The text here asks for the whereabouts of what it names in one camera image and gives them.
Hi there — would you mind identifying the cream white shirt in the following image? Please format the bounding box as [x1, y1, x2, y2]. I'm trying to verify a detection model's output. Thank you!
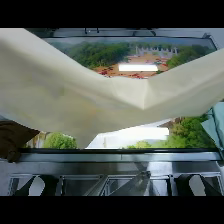
[0, 28, 224, 149]

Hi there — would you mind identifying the brown garment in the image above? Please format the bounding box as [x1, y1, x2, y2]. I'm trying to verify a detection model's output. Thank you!
[0, 120, 41, 164]

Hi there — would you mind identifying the teal garment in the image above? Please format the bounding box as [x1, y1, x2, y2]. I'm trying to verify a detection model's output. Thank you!
[200, 101, 224, 160]

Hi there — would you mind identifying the silver frame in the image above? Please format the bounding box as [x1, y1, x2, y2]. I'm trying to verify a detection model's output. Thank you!
[0, 151, 224, 197]

